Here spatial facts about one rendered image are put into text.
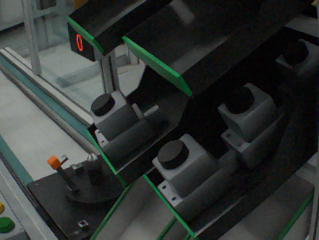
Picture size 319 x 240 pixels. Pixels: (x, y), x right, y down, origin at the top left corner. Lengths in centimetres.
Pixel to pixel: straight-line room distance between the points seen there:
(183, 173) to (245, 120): 8
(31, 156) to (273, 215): 80
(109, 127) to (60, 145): 70
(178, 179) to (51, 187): 58
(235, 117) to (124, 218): 33
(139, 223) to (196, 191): 28
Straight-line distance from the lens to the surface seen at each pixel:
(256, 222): 63
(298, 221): 55
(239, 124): 50
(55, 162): 92
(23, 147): 134
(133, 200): 77
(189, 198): 51
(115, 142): 62
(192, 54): 46
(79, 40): 109
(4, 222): 97
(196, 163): 49
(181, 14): 53
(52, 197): 101
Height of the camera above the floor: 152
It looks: 27 degrees down
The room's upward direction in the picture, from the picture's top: 7 degrees counter-clockwise
